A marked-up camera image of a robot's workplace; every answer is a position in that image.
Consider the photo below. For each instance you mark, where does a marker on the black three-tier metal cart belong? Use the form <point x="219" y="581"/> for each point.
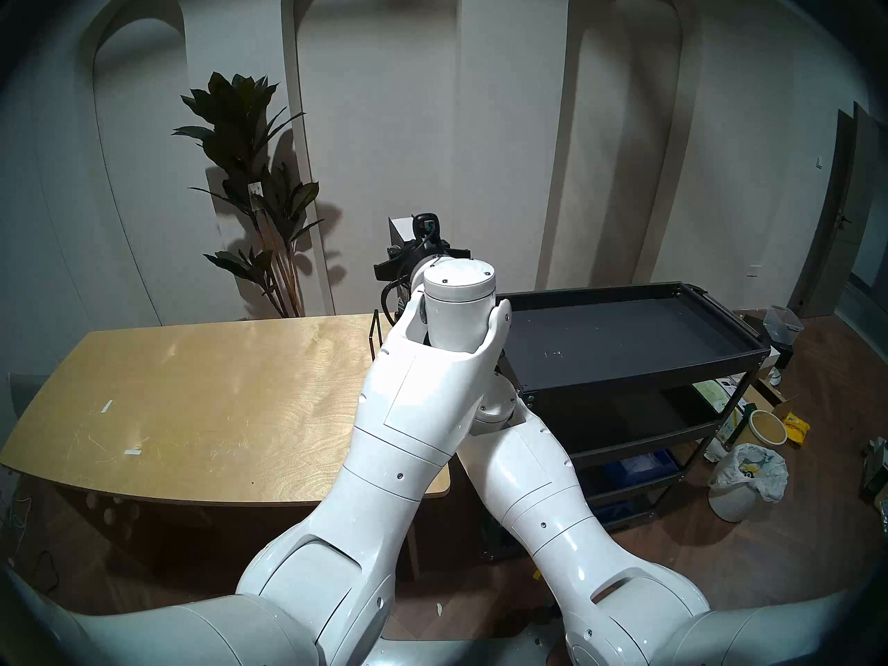
<point x="624" y="331"/>

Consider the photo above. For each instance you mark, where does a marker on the yellow packet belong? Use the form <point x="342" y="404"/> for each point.
<point x="796" y="427"/>

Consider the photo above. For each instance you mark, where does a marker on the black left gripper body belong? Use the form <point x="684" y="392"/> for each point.
<point x="402" y="263"/>

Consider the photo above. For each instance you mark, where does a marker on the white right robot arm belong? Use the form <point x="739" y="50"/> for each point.
<point x="541" y="491"/>

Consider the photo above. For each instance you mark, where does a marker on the clear plastic container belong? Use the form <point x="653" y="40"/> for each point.
<point x="784" y="325"/>

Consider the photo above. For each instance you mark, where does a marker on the wooden table leg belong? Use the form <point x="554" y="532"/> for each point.
<point x="414" y="553"/>

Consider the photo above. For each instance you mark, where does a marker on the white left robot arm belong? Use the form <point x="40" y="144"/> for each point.
<point x="416" y="408"/>

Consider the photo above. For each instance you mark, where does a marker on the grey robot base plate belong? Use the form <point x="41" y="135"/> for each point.
<point x="472" y="654"/>

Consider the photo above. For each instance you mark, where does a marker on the blue plastic bin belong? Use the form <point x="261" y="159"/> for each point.
<point x="638" y="467"/>

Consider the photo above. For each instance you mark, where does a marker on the dark door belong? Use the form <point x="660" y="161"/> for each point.
<point x="839" y="214"/>

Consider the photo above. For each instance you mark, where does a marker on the black Century book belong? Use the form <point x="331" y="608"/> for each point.
<point x="399" y="234"/>

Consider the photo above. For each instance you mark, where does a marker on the round beige bowl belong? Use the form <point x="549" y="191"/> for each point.
<point x="768" y="427"/>

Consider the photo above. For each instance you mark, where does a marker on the white bin with bag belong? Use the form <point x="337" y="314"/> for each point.
<point x="746" y="477"/>

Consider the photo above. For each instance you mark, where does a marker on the green and white bag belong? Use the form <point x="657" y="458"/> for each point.
<point x="718" y="397"/>

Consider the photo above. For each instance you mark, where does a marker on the tall green potted plant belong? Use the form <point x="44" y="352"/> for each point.
<point x="243" y="144"/>

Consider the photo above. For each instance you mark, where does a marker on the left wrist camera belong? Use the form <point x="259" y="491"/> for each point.
<point x="427" y="226"/>

